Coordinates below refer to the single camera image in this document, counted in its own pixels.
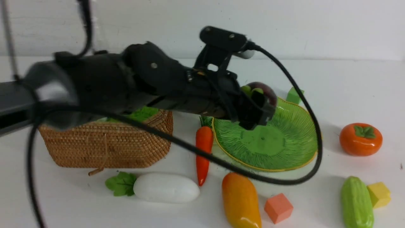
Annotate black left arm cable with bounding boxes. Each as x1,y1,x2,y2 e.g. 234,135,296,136
27,0,323,228

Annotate orange foam cube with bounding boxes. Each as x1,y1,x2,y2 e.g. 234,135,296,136
264,193,294,224

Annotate orange yellow toy mango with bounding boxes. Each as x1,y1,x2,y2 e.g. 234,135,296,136
222,172,262,228

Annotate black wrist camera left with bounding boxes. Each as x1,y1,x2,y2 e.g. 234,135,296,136
193,26,255,73

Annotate light green toy cucumber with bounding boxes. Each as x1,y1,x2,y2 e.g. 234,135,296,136
340,176,374,228

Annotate green leaf-shaped glass plate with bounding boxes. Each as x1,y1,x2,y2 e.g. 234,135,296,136
211,98,318,172

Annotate dark purple toy mangosteen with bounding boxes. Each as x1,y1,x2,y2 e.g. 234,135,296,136
241,82,278,107

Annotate yellow foam cube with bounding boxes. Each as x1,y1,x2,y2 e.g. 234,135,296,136
367,182,391,209

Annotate orange toy persimmon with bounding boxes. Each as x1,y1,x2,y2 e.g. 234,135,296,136
339,123,383,157

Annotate orange toy carrot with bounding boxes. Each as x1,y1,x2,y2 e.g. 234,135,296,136
196,116,214,187

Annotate white toy radish green leaves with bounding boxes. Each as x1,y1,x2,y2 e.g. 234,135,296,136
105,172,201,204

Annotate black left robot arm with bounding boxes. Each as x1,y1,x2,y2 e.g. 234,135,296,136
1,42,277,135

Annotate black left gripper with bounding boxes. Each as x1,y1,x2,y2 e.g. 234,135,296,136
149,69,277,130

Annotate green foam cube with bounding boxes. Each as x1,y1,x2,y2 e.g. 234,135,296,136
285,87,302,105

